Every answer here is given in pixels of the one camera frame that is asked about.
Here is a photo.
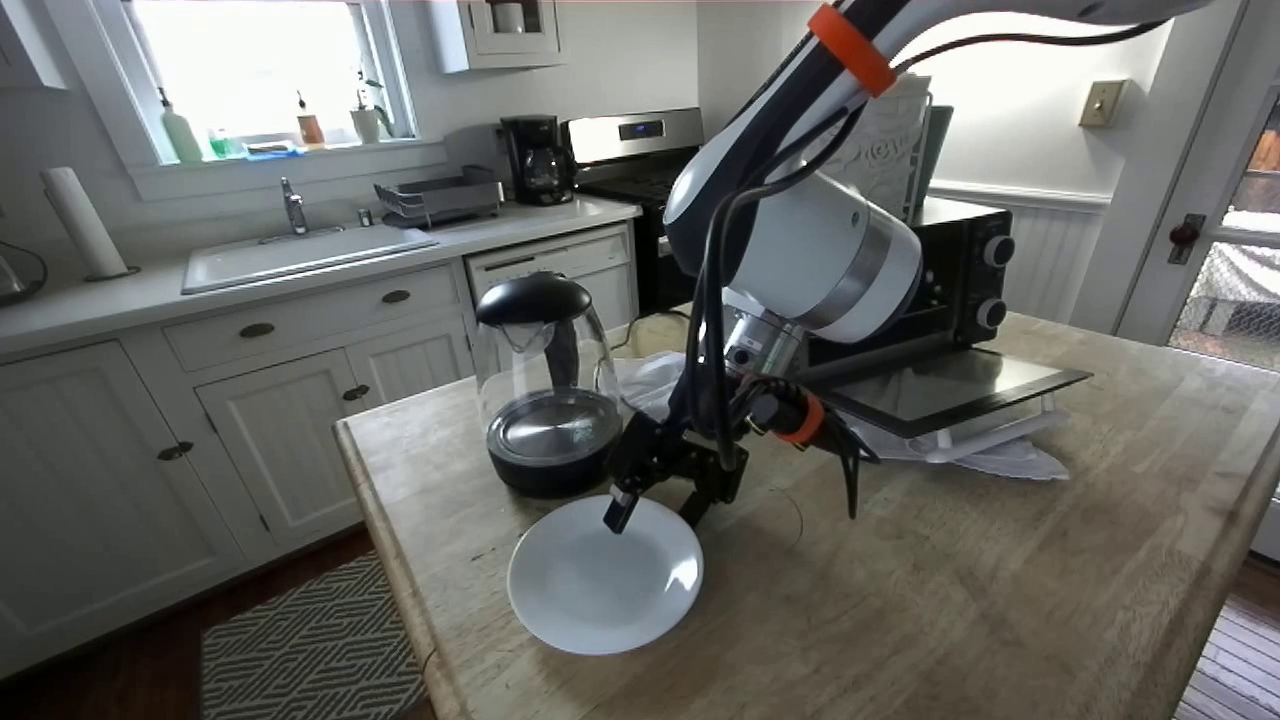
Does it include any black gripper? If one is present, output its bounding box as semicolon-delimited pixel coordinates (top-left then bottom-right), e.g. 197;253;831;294
605;310;808;535

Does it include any white round plate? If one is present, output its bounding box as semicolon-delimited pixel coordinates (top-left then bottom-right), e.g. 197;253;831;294
507;495;706;657

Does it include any black toaster oven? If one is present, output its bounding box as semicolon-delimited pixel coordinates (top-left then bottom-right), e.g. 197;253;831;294
799;200;1086;436

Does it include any glass electric kettle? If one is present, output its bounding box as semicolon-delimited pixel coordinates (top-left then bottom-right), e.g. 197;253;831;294
478;324;627;500

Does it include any white dishwasher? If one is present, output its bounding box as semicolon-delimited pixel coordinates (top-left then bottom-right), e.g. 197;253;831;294
465;226;639;383

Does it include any stainless steel kitchen stove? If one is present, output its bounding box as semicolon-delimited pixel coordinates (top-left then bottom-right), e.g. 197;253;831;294
568;109;706;314

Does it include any white cloth towel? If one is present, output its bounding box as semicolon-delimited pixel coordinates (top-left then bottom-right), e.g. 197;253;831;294
626;354;1075;490

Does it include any patterned grey floor mat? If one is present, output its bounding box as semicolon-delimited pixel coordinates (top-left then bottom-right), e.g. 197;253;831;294
200;555;433;720

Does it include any grey dish drying rack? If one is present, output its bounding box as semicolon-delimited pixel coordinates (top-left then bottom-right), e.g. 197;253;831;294
376;166;504;230

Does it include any black coffee maker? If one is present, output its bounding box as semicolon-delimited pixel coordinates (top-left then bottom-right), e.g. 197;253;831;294
499;116;573;203

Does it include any white kitchen sink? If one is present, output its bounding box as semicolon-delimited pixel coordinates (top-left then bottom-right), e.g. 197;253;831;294
185;226;437;295

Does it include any chrome kitchen faucet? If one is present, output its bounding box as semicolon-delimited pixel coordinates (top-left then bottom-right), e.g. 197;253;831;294
279;179;309;236

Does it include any green soap bottle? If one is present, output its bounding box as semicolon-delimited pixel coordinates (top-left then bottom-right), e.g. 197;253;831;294
157;87;205;166

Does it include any white paper towel roll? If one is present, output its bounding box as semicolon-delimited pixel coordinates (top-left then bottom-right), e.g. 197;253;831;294
46;170;129;281

